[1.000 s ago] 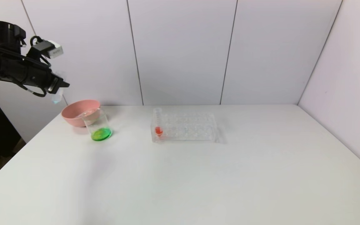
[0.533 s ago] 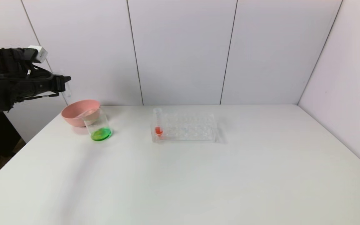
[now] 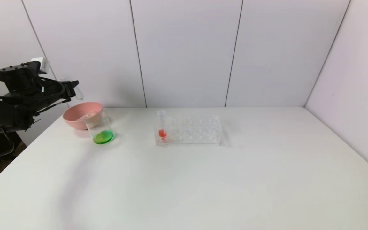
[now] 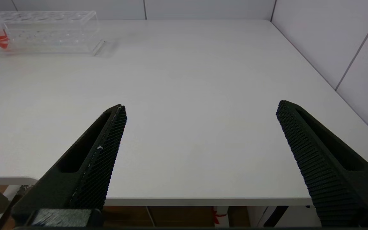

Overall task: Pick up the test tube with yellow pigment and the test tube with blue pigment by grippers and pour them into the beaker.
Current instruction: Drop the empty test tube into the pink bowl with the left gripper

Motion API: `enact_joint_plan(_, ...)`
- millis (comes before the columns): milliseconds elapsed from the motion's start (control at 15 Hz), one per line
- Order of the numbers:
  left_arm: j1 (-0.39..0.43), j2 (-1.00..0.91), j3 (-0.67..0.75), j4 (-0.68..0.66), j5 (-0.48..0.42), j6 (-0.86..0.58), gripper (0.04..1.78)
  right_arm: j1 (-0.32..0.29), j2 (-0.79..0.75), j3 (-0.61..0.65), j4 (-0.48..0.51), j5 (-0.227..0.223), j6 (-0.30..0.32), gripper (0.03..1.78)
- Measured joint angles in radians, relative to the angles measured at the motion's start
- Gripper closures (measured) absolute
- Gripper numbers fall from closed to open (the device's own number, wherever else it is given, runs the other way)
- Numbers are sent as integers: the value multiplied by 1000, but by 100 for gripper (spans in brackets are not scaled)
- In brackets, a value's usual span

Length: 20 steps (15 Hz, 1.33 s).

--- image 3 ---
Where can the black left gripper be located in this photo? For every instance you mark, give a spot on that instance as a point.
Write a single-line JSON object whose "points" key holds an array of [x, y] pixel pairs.
{"points": [[68, 89]]}

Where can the test tube with blue pigment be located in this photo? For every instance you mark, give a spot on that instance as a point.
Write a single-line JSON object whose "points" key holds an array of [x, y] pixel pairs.
{"points": [[79, 92]]}

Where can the clear glass beaker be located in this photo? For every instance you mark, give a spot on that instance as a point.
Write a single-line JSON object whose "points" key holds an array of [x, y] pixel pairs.
{"points": [[103, 137]]}

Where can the test tube with red pigment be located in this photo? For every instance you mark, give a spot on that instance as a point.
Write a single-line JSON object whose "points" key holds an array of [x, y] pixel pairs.
{"points": [[162, 133]]}

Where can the clear acrylic test tube rack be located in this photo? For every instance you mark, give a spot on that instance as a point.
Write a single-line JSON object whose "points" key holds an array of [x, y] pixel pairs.
{"points": [[190, 134]]}

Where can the pink bowl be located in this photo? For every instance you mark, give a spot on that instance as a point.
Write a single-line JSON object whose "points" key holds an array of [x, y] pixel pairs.
{"points": [[75, 118]]}

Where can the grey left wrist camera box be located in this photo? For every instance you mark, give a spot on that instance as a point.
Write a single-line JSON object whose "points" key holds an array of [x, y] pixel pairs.
{"points": [[42, 65]]}

